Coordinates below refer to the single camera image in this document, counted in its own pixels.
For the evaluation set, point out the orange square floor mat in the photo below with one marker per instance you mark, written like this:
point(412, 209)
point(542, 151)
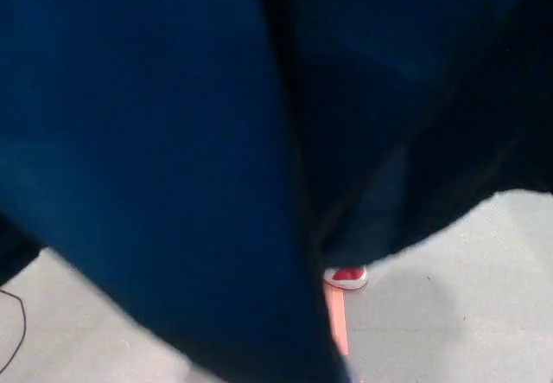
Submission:
point(337, 314)

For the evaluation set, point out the red white sneaker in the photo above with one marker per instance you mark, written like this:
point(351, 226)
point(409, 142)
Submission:
point(345, 276)

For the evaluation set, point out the navy blue coat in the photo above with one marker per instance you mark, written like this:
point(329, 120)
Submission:
point(173, 119)

